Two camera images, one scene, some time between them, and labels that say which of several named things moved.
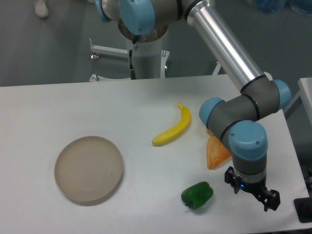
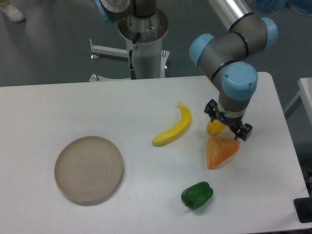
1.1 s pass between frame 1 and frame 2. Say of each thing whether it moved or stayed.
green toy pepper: stayed
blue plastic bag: stayed
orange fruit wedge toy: stayed
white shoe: moved
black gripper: moved
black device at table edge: stayed
